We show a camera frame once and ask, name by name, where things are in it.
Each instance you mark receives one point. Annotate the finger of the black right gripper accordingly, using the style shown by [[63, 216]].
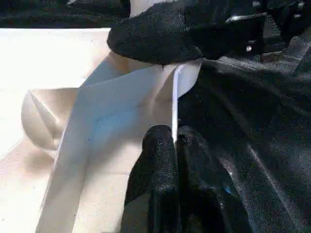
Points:
[[184, 31]]

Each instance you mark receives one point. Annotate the white plastic table top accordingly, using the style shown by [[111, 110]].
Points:
[[63, 107]]

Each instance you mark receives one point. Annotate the white plastic table leg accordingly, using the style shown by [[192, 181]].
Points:
[[141, 7]]

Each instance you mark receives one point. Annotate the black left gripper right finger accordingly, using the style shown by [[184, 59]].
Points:
[[206, 194]]

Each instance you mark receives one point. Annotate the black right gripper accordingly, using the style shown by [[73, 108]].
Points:
[[277, 19]]

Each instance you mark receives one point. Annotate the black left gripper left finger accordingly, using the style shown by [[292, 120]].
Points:
[[154, 184]]

